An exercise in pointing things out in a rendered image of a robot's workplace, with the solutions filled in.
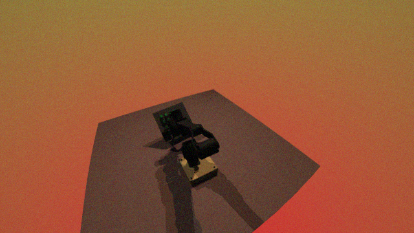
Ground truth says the dark grey switch panel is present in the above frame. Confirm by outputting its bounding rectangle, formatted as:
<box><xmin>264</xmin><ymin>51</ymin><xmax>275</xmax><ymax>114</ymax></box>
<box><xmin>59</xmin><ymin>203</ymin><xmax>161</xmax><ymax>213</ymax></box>
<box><xmin>153</xmin><ymin>102</ymin><xmax>193</xmax><ymax>144</ymax></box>

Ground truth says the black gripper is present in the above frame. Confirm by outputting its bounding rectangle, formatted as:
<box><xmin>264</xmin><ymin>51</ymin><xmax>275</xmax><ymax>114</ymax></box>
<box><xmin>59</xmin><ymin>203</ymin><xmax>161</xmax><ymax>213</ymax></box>
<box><xmin>162</xmin><ymin>128</ymin><xmax>181</xmax><ymax>142</ymax></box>

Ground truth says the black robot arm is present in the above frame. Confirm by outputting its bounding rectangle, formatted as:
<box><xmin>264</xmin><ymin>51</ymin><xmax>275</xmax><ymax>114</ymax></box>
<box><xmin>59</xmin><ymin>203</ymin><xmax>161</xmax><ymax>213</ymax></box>
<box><xmin>167</xmin><ymin>109</ymin><xmax>220</xmax><ymax>167</ymax></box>

